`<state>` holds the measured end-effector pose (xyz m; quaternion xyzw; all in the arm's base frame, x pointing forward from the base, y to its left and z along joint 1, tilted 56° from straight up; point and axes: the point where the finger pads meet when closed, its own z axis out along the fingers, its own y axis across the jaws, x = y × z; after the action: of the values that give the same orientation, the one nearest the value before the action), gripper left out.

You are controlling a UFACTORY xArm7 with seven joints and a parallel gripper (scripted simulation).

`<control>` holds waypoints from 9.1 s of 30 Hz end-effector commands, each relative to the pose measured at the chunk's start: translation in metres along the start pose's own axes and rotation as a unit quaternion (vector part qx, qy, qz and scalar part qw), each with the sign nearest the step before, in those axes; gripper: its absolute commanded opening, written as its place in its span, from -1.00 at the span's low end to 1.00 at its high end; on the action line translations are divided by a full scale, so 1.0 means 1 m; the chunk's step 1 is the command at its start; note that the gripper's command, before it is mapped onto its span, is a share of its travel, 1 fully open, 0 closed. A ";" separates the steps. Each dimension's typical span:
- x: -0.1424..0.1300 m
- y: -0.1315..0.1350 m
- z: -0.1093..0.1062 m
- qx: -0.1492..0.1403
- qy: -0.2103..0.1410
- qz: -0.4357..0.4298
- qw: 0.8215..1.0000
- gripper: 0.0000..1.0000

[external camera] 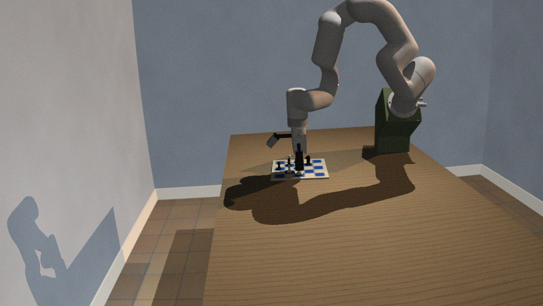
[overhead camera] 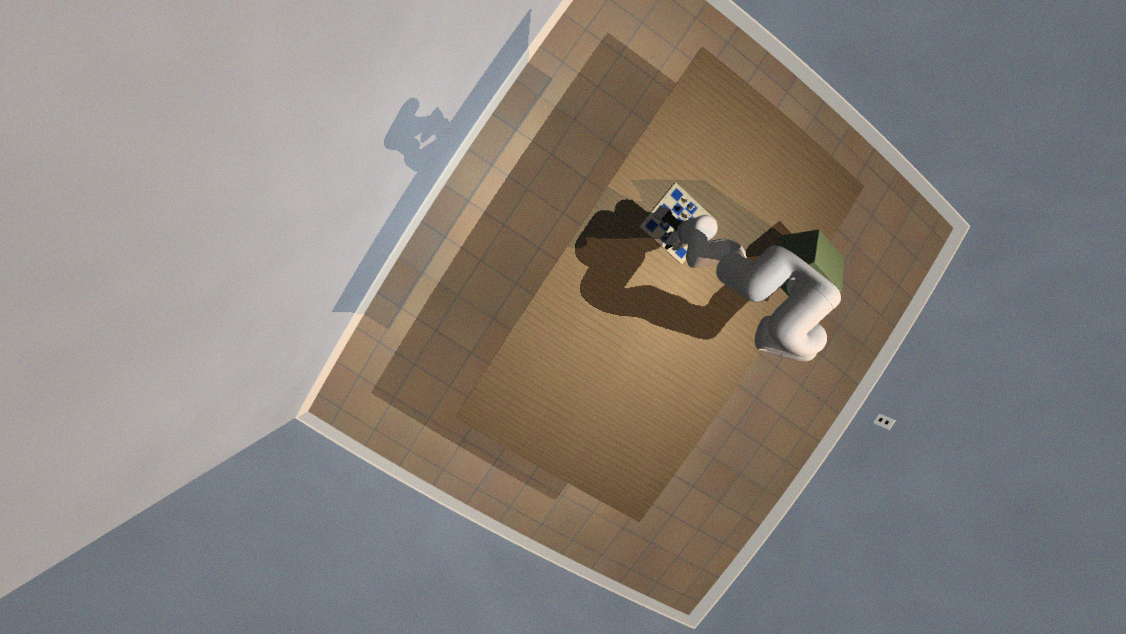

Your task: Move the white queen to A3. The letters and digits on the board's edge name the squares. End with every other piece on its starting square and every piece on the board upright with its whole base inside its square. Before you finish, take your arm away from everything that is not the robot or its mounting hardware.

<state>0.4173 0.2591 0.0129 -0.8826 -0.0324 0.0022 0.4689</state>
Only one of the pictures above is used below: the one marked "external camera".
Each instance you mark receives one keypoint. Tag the blue and white chessboard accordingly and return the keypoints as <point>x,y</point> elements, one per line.
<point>317,170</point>

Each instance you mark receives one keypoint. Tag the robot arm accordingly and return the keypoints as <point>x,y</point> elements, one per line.
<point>406,83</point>

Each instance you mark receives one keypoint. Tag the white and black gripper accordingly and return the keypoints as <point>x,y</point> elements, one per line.
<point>299,145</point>

